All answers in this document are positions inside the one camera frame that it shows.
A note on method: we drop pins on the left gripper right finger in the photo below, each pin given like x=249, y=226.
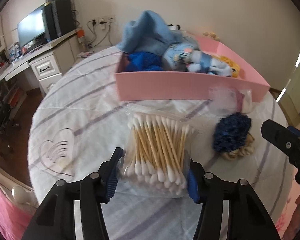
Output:
x=196, y=184

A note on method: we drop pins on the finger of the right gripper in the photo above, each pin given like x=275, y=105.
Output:
x=294, y=131

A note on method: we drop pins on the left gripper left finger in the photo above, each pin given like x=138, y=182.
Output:
x=108, y=176

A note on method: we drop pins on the bag of cotton swabs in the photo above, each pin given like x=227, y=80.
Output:
x=156, y=158

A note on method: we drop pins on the beige satin scrunchie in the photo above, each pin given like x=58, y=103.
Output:
x=246, y=150

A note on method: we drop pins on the navy blue scrunchie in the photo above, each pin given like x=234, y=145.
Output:
x=231, y=132

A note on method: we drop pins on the clear plastic pouch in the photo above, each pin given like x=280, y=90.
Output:
x=225, y=101

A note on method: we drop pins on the pink shallow cardboard box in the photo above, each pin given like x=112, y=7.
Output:
x=166, y=85

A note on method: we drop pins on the yellow crocheted toy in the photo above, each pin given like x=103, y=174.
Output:
x=232, y=64

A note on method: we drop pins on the dark blue knitted cloth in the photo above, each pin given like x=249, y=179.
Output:
x=143, y=62

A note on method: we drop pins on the blue cartoon baby garment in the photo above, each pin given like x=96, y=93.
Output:
x=187, y=57

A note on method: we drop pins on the light blue fleece hat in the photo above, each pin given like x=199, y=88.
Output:
x=149, y=33

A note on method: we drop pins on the striped quilted table cover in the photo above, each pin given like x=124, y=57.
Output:
x=80, y=122

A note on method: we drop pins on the pink bedding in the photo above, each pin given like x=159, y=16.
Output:
x=14, y=217

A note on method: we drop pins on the cream plush sheep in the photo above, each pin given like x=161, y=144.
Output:
x=211, y=35

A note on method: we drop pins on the white desk with drawers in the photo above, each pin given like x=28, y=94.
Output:
x=49, y=62

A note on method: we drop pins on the black computer tower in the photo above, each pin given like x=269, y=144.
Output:
x=58, y=19

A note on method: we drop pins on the black computer monitor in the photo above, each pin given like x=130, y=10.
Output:
x=31, y=29

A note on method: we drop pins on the wall power outlets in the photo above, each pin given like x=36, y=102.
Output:
x=103, y=22

